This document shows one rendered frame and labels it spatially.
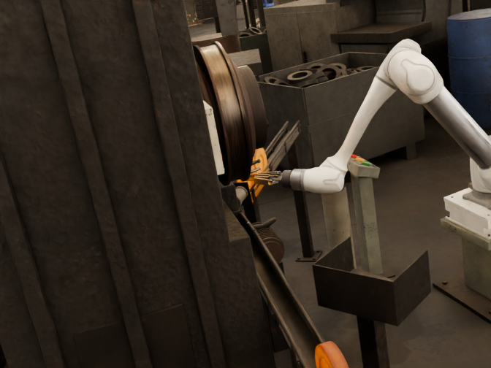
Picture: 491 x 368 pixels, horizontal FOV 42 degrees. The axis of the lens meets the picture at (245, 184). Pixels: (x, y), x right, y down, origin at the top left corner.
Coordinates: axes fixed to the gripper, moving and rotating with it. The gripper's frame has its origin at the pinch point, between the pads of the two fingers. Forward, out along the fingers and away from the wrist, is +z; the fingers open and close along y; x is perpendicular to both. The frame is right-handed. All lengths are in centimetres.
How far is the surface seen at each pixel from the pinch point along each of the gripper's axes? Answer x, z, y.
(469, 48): 1, -77, 290
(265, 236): -16.5, -14.6, -22.2
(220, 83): 56, -21, -66
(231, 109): 48, -25, -68
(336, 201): -22.0, -31.2, 29.9
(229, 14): 49, 74, 178
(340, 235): -39, -32, 30
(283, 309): -6, -44, -89
